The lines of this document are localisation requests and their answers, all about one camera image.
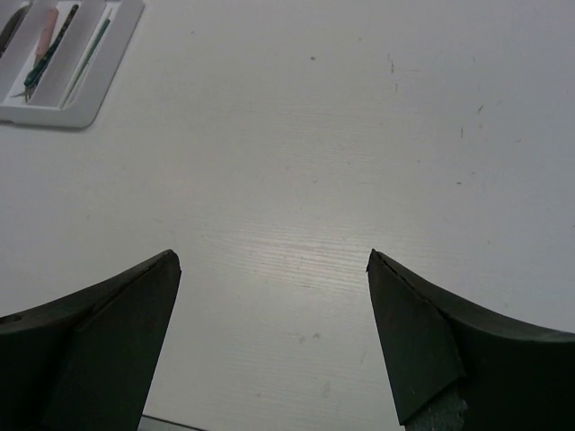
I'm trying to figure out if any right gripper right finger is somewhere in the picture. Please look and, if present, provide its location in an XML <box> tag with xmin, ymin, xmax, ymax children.
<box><xmin>367</xmin><ymin>251</ymin><xmax>574</xmax><ymax>430</ymax></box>

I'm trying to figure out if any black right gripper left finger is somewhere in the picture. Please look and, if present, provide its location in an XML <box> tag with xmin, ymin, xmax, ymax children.
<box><xmin>1</xmin><ymin>250</ymin><xmax>181</xmax><ymax>430</ymax></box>

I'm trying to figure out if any white chopstick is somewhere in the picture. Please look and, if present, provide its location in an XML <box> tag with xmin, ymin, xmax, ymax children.
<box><xmin>57</xmin><ymin>1</ymin><xmax>111</xmax><ymax>109</ymax></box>

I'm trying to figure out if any green handled fork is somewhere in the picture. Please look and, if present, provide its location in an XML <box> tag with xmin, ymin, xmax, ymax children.
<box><xmin>12</xmin><ymin>3</ymin><xmax>80</xmax><ymax>103</ymax></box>

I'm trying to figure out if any green chopstick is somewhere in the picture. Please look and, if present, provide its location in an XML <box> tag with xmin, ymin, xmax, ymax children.
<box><xmin>62</xmin><ymin>15</ymin><xmax>111</xmax><ymax>106</ymax></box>

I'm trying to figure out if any pink handled fork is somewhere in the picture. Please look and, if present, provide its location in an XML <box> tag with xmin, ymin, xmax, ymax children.
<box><xmin>33</xmin><ymin>7</ymin><xmax>59</xmax><ymax>66</ymax></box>

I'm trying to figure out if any pink handled knife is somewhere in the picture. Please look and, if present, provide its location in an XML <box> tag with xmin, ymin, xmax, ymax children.
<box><xmin>0</xmin><ymin>4</ymin><xmax>30</xmax><ymax>57</ymax></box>

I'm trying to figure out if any white divided utensil tray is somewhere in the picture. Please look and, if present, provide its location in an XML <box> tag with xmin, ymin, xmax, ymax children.
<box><xmin>1</xmin><ymin>1</ymin><xmax>145</xmax><ymax>129</ymax></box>

